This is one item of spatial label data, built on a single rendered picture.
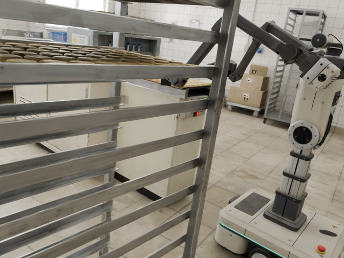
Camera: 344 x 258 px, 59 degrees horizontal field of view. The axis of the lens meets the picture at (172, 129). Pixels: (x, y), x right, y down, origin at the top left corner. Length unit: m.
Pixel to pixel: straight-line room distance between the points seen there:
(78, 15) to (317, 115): 1.37
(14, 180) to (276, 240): 1.49
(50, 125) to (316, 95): 1.37
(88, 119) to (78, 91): 1.91
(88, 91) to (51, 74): 1.84
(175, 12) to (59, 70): 6.40
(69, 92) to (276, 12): 4.29
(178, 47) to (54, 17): 6.29
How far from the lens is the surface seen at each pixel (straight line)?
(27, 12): 0.52
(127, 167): 2.46
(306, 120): 1.72
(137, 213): 0.81
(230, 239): 1.94
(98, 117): 0.61
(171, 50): 6.89
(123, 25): 0.61
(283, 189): 1.90
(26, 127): 0.55
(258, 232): 1.85
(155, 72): 0.68
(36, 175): 0.59
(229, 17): 0.84
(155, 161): 2.21
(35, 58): 0.64
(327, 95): 1.68
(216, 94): 0.85
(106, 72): 0.60
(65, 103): 1.06
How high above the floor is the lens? 1.23
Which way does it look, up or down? 17 degrees down
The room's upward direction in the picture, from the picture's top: 8 degrees clockwise
